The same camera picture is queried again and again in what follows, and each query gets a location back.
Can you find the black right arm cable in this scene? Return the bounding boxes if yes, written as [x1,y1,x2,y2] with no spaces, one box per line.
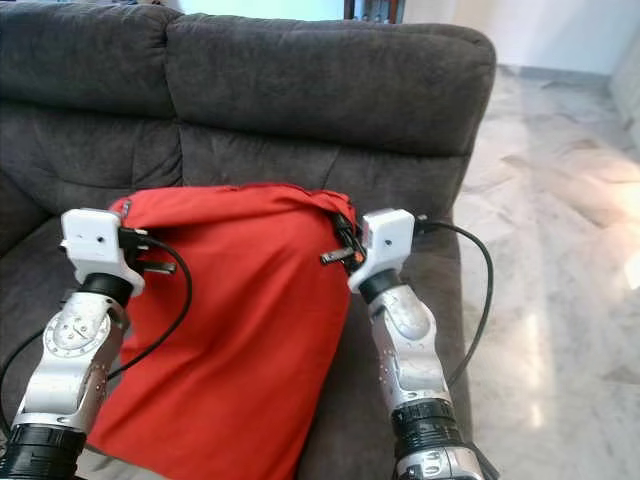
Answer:
[414,217,495,388]

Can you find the red pillow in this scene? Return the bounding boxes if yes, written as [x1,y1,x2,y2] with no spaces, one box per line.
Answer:
[88,183,359,480]

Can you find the grey fabric two-seat sofa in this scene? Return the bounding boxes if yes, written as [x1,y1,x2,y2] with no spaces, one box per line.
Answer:
[0,2,499,480]

